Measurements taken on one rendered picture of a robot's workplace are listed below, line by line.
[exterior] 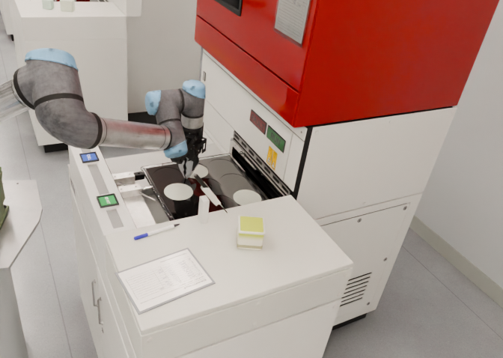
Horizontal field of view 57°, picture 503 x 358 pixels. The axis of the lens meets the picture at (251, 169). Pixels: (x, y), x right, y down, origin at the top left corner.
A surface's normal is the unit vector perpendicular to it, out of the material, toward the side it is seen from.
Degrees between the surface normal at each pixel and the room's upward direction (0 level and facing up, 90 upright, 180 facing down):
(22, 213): 0
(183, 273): 0
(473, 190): 90
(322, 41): 90
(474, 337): 0
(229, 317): 90
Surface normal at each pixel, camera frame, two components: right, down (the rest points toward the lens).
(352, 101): 0.47, 0.53
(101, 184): 0.13, -0.83
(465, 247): -0.88, 0.15
